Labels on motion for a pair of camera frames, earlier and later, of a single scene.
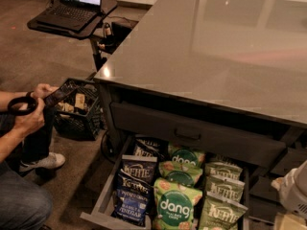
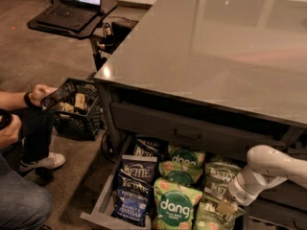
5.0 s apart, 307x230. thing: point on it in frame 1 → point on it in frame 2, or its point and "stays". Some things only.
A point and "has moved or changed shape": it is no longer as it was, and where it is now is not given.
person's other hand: [33, 122] → [10, 134]
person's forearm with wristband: [7, 96] stays
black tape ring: [27, 99] → [7, 118]
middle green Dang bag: [183, 174] stays
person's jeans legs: [25, 202] stays
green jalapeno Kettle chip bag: [219, 213] has moved or changed shape
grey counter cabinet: [216, 75] stays
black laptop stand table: [106, 6] stays
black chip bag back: [152, 147] stays
